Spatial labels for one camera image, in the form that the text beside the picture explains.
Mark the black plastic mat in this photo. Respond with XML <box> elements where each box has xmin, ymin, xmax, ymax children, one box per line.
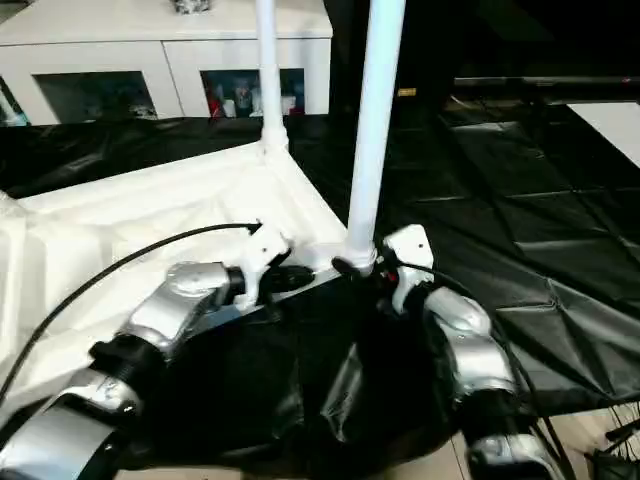
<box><xmin>0</xmin><ymin>98</ymin><xmax>640</xmax><ymax>476</ymax></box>

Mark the white flat board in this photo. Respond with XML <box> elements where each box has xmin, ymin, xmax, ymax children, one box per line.
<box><xmin>568</xmin><ymin>102</ymin><xmax>640</xmax><ymax>169</ymax></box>

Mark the white cabinet with glass doors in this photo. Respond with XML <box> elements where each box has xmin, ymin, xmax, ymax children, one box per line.
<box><xmin>0</xmin><ymin>0</ymin><xmax>333</xmax><ymax>125</ymax></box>

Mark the teal and white pole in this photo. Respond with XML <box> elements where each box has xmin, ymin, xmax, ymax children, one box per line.
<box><xmin>0</xmin><ymin>78</ymin><xmax>27</xmax><ymax>125</ymax></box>

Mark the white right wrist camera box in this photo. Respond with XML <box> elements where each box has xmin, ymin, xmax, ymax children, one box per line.
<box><xmin>382</xmin><ymin>224</ymin><xmax>437</xmax><ymax>314</ymax></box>

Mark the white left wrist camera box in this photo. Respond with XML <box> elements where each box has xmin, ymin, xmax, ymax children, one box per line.
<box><xmin>230</xmin><ymin>224</ymin><xmax>294</xmax><ymax>307</ymax></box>

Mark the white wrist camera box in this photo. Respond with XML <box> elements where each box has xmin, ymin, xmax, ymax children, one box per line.
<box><xmin>230</xmin><ymin>224</ymin><xmax>294</xmax><ymax>307</ymax></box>
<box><xmin>382</xmin><ymin>224</ymin><xmax>437</xmax><ymax>314</ymax></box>

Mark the tall clear bottle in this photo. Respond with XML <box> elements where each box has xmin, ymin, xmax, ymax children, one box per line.
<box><xmin>238</xmin><ymin>80</ymin><xmax>254</xmax><ymax>119</ymax></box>

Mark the white plastic table top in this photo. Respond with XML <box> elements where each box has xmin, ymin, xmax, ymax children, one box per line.
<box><xmin>0</xmin><ymin>140</ymin><xmax>377</xmax><ymax>406</ymax></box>

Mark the white plastic table leg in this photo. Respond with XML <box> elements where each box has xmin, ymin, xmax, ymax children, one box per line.
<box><xmin>254</xmin><ymin>0</ymin><xmax>291</xmax><ymax>154</ymax></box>
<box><xmin>345</xmin><ymin>0</ymin><xmax>408</xmax><ymax>275</ymax></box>

